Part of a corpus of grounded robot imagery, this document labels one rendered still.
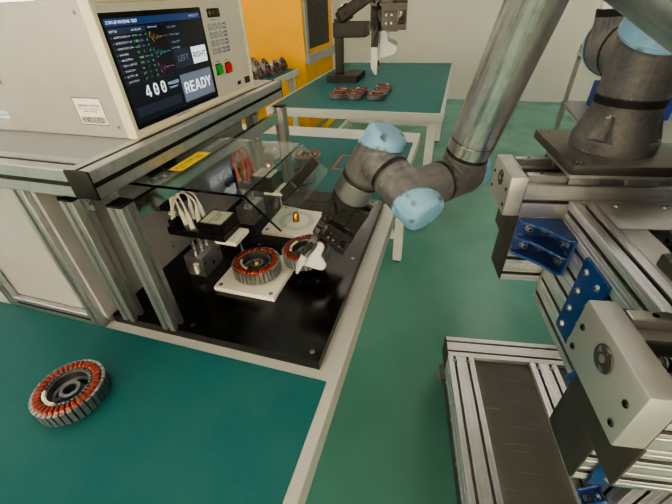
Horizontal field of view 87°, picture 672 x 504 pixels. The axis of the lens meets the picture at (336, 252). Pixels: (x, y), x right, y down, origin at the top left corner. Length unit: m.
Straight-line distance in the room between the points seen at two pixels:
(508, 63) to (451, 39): 5.33
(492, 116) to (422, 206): 0.17
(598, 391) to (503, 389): 0.89
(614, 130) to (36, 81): 1.04
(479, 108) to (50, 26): 0.67
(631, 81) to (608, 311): 0.46
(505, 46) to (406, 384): 1.28
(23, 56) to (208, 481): 0.74
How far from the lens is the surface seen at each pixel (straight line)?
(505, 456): 1.28
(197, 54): 0.88
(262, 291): 0.80
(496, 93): 0.60
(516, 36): 0.58
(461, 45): 5.92
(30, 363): 0.93
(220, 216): 0.83
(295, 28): 4.38
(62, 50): 0.77
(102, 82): 0.74
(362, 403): 1.52
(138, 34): 0.76
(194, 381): 0.73
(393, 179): 0.60
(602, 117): 0.88
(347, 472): 1.41
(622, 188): 0.92
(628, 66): 0.86
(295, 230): 0.99
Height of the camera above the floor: 1.30
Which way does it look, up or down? 36 degrees down
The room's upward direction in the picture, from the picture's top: 3 degrees counter-clockwise
